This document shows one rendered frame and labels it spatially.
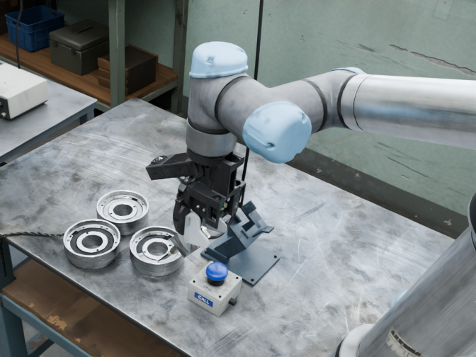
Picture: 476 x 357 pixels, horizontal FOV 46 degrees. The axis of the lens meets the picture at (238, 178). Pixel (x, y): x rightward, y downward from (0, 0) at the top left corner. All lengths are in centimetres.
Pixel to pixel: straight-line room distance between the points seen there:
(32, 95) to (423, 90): 132
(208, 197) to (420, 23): 168
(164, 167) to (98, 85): 201
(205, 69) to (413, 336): 41
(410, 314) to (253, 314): 49
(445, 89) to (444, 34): 171
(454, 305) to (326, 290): 59
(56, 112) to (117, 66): 84
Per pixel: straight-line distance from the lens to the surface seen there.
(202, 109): 77
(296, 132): 69
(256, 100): 70
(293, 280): 111
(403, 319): 61
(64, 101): 186
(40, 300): 140
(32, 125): 175
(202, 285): 101
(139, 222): 115
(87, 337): 132
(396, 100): 69
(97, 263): 108
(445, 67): 241
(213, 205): 84
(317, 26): 255
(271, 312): 105
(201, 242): 91
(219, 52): 76
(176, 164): 87
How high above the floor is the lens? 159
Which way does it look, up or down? 36 degrees down
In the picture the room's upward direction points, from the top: 8 degrees clockwise
